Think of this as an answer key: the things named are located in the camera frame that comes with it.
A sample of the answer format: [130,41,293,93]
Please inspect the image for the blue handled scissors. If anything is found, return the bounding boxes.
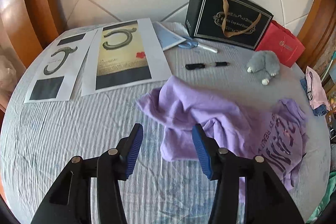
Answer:
[178,36,218,53]

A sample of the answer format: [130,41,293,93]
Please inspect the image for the black gift bag gold ribbon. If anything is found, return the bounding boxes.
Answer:
[185,0,273,51]

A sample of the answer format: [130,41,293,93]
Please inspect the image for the striped white bed sheet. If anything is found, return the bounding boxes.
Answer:
[1,43,330,223]

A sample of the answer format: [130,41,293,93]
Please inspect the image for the red paper bag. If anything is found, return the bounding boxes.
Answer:
[256,20,305,68]

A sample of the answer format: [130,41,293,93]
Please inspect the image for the black pen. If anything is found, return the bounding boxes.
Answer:
[185,61,229,71]

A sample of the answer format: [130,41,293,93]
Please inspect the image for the pink and blue clothes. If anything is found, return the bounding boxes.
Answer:
[300,67,331,117]

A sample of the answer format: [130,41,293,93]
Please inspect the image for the small white hook poster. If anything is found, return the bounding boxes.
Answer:
[25,30,96,103]

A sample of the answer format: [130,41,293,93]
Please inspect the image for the purple printed t-shirt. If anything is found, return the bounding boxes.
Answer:
[137,76,307,190]

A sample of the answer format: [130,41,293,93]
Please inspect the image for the grey plush bunny toy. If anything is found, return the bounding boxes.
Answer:
[247,51,280,85]

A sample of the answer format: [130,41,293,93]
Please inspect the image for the large poster with yellow centre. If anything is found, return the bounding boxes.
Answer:
[81,18,172,96]

